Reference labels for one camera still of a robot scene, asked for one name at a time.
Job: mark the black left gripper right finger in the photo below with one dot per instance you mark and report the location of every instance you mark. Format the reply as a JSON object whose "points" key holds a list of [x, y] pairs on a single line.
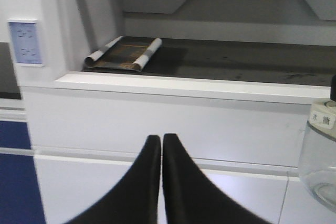
{"points": [[190, 197]]}

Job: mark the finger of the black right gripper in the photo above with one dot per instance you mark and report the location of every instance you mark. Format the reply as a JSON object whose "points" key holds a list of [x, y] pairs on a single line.
{"points": [[333, 88]]}

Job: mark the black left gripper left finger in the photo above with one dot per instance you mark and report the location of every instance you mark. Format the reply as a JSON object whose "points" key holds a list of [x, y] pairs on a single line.
{"points": [[134, 198]]}

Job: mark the glass jar with cream lid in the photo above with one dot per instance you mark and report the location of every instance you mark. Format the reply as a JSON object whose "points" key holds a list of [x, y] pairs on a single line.
{"points": [[316, 166]]}

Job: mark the white fume hood cabinet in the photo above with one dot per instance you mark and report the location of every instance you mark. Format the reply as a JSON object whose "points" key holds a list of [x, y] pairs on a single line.
{"points": [[234, 79]]}

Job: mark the blue lab cabinet left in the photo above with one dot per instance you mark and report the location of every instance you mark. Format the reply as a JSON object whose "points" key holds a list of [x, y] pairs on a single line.
{"points": [[20, 195]]}

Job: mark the rolled paper sheet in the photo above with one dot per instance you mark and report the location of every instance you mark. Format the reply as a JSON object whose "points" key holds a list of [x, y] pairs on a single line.
{"points": [[124, 53]]}

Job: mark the white wall socket panel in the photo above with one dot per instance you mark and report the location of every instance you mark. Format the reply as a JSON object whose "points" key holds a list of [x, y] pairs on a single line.
{"points": [[24, 37]]}

